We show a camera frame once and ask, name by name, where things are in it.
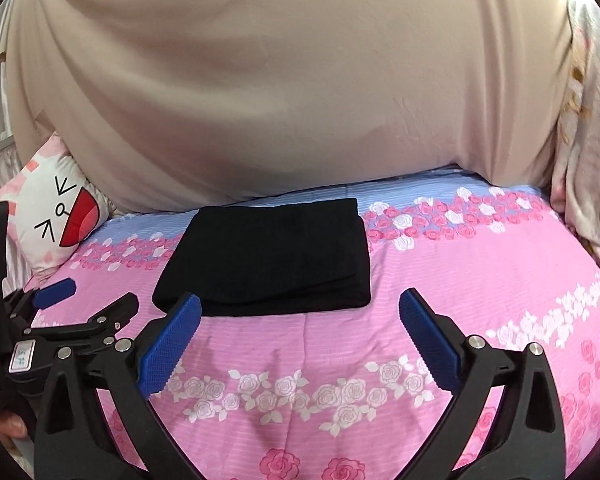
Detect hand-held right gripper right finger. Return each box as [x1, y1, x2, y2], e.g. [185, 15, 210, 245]
[398, 288, 567, 480]

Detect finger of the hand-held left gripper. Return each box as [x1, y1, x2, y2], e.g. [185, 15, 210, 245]
[2, 278, 77, 322]
[25, 292, 140, 349]

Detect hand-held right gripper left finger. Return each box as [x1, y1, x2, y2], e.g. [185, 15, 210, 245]
[34, 293, 203, 480]

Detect black pants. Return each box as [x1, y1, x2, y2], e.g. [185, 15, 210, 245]
[151, 198, 372, 318]

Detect person's left hand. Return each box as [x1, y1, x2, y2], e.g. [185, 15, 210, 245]
[0, 409, 29, 445]

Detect white cartoon face pillow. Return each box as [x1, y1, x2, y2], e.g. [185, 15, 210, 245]
[7, 132, 114, 286]

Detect pink floral bedsheet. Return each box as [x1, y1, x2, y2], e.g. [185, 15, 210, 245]
[2, 167, 600, 480]

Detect plush floral blanket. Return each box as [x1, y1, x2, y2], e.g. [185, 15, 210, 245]
[549, 0, 600, 282]

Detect beige quilt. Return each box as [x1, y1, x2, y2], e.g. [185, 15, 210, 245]
[5, 0, 581, 217]

